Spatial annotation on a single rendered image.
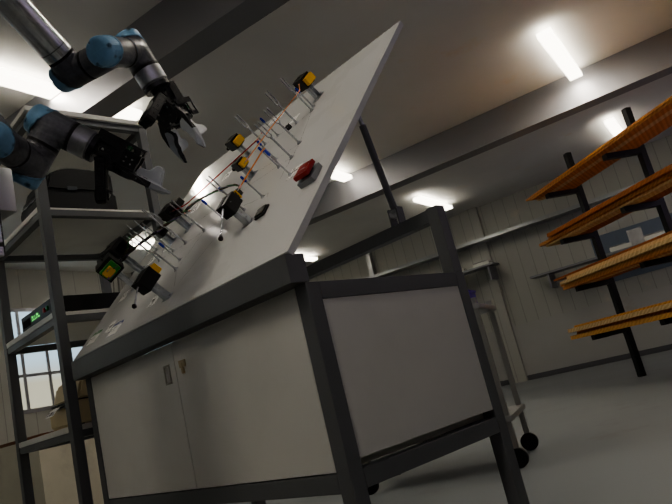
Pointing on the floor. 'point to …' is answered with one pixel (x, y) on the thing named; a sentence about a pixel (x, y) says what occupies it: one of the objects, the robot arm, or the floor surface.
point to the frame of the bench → (311, 309)
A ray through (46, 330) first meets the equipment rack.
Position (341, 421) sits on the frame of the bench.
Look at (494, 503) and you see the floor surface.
